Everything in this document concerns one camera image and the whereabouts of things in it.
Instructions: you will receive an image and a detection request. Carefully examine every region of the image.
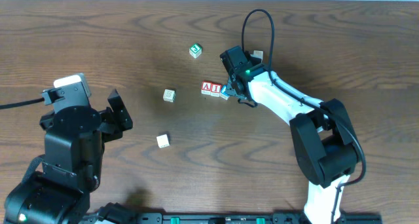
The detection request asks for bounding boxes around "blue number 2 block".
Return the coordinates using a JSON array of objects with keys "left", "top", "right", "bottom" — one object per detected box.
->
[{"left": 220, "top": 85, "right": 230, "bottom": 100}]

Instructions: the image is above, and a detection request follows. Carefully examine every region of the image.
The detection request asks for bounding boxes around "red letter I block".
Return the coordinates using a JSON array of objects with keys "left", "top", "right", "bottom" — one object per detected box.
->
[{"left": 210, "top": 83, "right": 222, "bottom": 97}]

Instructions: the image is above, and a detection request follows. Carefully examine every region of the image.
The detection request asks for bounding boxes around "red letter A block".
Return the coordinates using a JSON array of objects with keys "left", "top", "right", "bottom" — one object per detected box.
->
[{"left": 201, "top": 81, "right": 212, "bottom": 95}]

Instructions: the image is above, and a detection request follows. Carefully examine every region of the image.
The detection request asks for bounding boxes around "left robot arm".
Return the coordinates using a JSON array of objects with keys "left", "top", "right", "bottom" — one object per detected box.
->
[{"left": 4, "top": 86, "right": 133, "bottom": 223}]

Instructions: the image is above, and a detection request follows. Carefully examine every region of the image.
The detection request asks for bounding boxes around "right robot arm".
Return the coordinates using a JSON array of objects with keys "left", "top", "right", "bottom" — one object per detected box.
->
[{"left": 220, "top": 47, "right": 366, "bottom": 223}]

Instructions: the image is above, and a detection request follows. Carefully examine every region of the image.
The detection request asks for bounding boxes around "plain wooden block top right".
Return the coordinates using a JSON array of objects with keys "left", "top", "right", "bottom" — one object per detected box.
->
[{"left": 251, "top": 50, "right": 264, "bottom": 61}]

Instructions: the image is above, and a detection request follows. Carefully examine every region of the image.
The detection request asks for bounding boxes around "plain wooden block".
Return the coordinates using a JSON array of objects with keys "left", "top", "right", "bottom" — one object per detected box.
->
[
  {"left": 251, "top": 50, "right": 264, "bottom": 61},
  {"left": 163, "top": 89, "right": 175, "bottom": 103},
  {"left": 156, "top": 134, "right": 170, "bottom": 149}
]

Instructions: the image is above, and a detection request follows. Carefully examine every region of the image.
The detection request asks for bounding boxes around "green letter J block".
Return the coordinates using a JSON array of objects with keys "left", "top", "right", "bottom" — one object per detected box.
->
[{"left": 189, "top": 43, "right": 202, "bottom": 58}]

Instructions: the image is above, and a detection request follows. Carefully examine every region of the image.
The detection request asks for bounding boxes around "plain wooden block lower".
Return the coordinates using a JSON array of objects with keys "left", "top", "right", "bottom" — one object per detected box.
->
[{"left": 156, "top": 134, "right": 170, "bottom": 149}]

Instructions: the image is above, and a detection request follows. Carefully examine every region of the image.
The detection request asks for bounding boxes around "plain wooden block centre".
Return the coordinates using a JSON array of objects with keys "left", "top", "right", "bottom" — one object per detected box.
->
[{"left": 163, "top": 89, "right": 175, "bottom": 103}]

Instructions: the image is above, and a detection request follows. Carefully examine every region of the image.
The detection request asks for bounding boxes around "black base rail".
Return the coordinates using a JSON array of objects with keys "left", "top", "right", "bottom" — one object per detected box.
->
[{"left": 79, "top": 212, "right": 383, "bottom": 224}]

